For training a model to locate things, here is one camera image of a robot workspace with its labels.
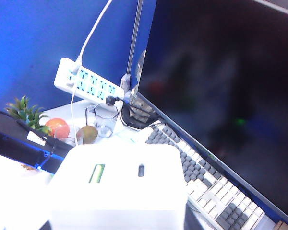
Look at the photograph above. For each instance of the black and blue left arm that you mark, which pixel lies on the black and blue left arm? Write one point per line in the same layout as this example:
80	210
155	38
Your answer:
14	143

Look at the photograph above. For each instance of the orange fruit in glass bowl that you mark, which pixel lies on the orange fruit in glass bowl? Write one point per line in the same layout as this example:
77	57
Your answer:
57	127

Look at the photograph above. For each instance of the clear plastic measuring cup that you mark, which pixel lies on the clear plastic measuring cup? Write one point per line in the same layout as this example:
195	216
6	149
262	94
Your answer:
105	129

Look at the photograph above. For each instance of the black AOC computer monitor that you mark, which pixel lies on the black AOC computer monitor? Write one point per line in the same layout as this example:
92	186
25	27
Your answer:
218	83

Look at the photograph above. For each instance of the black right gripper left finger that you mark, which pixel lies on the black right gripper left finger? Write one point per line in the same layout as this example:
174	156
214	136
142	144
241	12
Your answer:
46	226

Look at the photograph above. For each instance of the brown kiwi fruit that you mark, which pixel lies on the brown kiwi fruit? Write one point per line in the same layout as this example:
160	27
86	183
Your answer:
90	134

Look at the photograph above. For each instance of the artificial pineapple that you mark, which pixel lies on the artificial pineapple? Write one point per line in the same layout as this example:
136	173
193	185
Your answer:
24	112

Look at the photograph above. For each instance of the white charging base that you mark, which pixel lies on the white charging base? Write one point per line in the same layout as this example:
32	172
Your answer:
115	191

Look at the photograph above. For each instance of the white and grey keyboard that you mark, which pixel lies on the white and grey keyboard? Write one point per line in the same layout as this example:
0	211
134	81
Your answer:
206	187

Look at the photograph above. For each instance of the white power strip blue sockets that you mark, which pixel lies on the white power strip blue sockets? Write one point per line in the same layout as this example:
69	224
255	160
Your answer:
91	86

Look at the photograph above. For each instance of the brown cardboard sheet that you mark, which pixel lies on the brown cardboard sheet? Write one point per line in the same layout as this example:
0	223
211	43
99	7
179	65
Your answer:
282	226

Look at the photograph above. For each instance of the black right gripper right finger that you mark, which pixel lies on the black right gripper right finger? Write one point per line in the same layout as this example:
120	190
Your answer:
192	219

